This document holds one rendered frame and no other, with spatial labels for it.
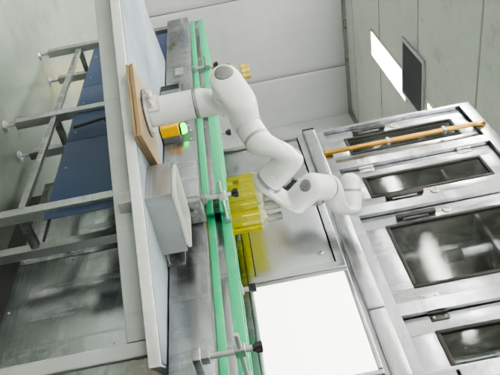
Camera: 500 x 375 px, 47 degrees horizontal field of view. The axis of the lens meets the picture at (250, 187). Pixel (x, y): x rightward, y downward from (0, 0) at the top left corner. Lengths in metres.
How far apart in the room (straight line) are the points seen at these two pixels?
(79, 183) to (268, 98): 6.43
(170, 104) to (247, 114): 0.26
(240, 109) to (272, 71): 6.63
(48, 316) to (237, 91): 1.04
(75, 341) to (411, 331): 1.08
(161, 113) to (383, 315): 0.92
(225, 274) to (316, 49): 6.70
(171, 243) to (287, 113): 6.97
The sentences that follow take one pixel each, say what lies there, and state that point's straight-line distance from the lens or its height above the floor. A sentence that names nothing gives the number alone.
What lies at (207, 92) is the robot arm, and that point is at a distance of 1.86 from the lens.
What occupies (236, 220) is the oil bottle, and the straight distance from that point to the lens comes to 2.00.
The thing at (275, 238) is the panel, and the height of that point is 1.11.
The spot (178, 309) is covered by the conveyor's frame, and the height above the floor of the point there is 0.79.
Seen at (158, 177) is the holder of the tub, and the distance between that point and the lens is 1.74.
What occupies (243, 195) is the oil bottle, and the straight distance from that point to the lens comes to 2.10.
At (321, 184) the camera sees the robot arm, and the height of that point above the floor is 1.26.
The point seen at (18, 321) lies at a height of 0.17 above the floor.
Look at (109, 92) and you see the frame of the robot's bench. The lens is 1.90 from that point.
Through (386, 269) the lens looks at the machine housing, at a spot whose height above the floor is 1.45.
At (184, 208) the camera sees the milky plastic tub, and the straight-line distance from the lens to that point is 1.89.
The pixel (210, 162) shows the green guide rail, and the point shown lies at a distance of 2.12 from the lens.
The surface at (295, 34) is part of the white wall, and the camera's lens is 8.17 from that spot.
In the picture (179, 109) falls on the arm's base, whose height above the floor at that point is 0.88.
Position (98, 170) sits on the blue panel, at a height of 0.50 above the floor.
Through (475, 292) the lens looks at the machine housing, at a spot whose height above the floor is 1.68.
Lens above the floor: 1.06
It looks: level
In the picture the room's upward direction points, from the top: 79 degrees clockwise
